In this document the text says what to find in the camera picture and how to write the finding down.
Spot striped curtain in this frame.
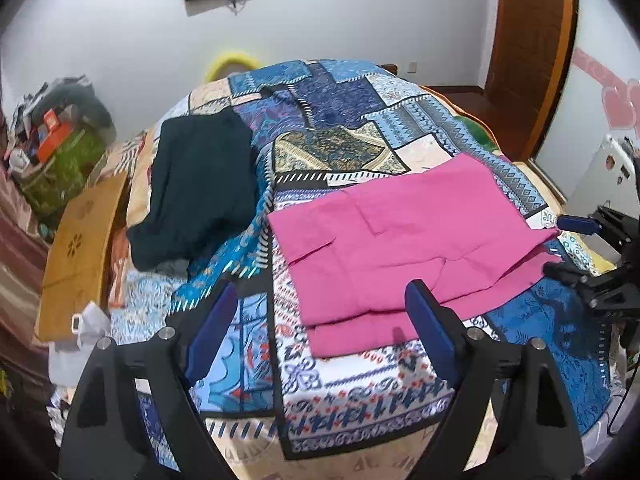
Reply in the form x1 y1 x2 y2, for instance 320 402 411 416
0 160 61 356

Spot pink pants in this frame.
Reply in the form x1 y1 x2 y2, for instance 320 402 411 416
266 152 563 359

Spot grey cushion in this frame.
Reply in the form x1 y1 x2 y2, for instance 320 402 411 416
30 76 117 146

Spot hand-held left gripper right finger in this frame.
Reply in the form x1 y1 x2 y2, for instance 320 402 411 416
404 280 586 480

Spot orange box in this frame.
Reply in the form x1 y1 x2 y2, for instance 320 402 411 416
37 132 67 163

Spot pile of clothes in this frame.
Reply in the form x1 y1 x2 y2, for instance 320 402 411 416
6 84 43 171

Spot white plastic panel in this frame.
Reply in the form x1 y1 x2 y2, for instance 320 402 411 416
567 134 640 221

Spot yellow foam tube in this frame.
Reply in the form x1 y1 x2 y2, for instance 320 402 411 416
204 49 263 83

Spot patchwork printed blanket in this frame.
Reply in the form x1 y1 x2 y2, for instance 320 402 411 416
107 59 618 480

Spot pink heart wall sticker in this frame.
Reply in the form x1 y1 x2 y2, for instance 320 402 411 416
572 47 640 138

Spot dark pants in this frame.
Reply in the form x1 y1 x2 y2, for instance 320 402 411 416
126 109 261 272

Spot white crumpled cloth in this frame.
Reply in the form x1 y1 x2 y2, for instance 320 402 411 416
49 301 113 386

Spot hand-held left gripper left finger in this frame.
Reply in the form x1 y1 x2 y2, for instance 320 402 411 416
59 280 239 480

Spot green storage bin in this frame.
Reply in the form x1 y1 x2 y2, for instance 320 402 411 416
20 127 108 221

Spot wooden lap desk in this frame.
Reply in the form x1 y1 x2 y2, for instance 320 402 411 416
34 170 132 343

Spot striped bed sheet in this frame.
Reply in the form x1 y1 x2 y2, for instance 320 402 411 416
97 132 161 186

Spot wooden door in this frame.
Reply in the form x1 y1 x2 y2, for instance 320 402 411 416
477 0 581 161

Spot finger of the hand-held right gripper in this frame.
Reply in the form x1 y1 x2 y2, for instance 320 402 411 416
542 259 640 311
556 204 632 257

